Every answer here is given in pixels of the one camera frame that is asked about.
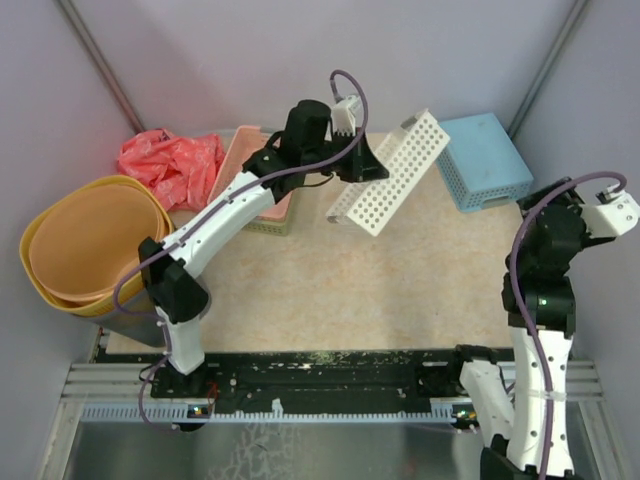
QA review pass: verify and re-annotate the aluminium frame rail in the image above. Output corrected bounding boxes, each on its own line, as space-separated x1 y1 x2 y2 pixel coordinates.
59 363 161 401

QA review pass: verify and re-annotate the white slotted cable duct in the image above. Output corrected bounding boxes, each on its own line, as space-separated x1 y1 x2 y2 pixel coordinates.
79 403 481 424

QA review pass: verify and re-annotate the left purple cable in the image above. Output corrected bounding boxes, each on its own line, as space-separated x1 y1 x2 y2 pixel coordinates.
113 69 372 434

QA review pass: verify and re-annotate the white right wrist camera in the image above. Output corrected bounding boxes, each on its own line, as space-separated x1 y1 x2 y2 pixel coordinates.
581 186 639 240

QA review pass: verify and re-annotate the pink perforated plastic basket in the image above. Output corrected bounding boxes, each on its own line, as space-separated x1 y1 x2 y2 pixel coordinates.
208 125 293 223

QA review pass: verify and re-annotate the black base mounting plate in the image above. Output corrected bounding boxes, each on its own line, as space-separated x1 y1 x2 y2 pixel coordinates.
149 349 506 416

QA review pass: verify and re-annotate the blue perforated plastic basket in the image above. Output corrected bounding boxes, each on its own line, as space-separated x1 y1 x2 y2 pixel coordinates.
436 113 534 213

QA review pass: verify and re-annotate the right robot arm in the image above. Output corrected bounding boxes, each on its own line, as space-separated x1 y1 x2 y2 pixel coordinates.
446 177 588 479

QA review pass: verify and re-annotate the red plastic bag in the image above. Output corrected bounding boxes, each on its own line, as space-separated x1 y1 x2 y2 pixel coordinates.
116 129 226 212

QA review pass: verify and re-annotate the white perforated plastic basket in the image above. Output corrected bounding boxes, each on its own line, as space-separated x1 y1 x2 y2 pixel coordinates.
326 109 450 237

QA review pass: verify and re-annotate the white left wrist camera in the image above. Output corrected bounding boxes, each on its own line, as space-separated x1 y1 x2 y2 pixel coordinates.
331 94 362 136

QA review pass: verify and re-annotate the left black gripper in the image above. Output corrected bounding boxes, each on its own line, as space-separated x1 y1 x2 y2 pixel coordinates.
303 127 389 183

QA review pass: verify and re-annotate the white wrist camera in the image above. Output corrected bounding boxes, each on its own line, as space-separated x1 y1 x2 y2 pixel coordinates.
581 186 639 240
331 94 362 136

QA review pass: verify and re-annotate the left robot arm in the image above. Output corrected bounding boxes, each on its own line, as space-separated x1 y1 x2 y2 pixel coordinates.
139 95 389 397

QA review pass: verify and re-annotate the grey plastic bin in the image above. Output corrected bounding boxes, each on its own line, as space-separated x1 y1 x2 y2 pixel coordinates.
89 289 214 351

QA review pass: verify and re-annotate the green perforated plastic basket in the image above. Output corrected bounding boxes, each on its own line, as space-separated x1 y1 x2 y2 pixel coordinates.
244 193 295 236

